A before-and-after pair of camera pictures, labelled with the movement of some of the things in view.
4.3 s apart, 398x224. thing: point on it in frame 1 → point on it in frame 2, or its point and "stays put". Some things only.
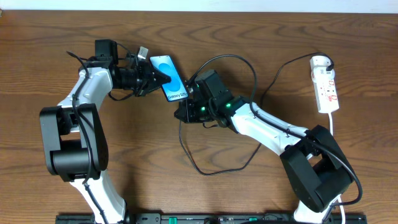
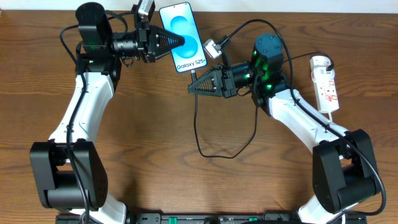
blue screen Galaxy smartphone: (174, 89) → (180, 18)
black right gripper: (185, 111) → (227, 81)
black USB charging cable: (232, 56) → (330, 66)
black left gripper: (144, 78) → (144, 43)
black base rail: (211, 218) stays put
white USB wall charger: (318, 65) stays put
